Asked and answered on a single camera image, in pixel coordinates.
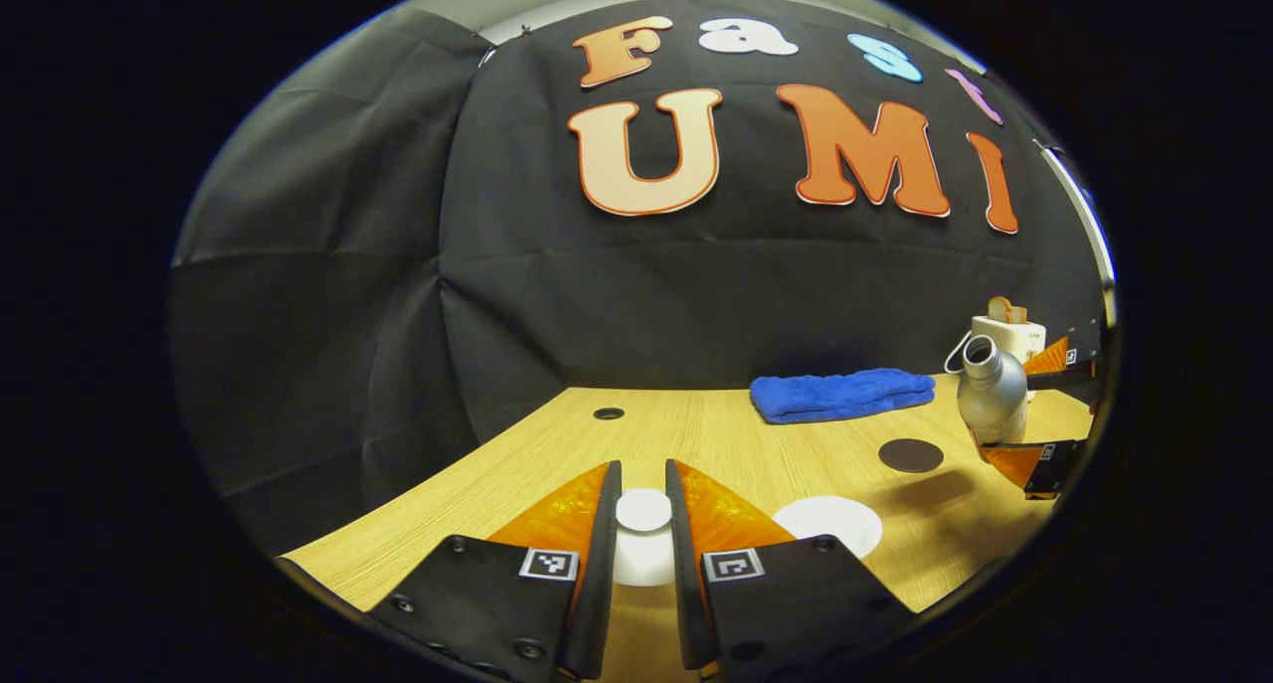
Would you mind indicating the white teacup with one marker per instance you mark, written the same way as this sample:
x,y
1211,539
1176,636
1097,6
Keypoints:
x,y
835,519

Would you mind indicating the dark brown round coaster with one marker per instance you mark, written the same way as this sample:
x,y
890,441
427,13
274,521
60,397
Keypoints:
x,y
911,455

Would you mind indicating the blue folded towel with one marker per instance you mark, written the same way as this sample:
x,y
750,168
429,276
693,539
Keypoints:
x,y
840,395

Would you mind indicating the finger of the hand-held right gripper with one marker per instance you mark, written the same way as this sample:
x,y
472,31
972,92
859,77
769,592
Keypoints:
x,y
1084,350
1054,469

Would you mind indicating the grey cloth panel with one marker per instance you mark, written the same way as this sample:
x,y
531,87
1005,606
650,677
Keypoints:
x,y
318,265

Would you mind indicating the silver water bottle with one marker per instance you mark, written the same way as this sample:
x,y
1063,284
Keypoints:
x,y
993,395

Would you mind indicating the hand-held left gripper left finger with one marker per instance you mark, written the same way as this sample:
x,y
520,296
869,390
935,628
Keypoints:
x,y
597,584

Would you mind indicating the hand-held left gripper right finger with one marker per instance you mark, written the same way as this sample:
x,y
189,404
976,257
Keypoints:
x,y
686,584

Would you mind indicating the cream toaster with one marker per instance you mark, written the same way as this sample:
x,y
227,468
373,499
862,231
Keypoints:
x,y
1024,338

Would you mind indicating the toasted bread slice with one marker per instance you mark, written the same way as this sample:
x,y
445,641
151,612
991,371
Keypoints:
x,y
998,310
1019,314

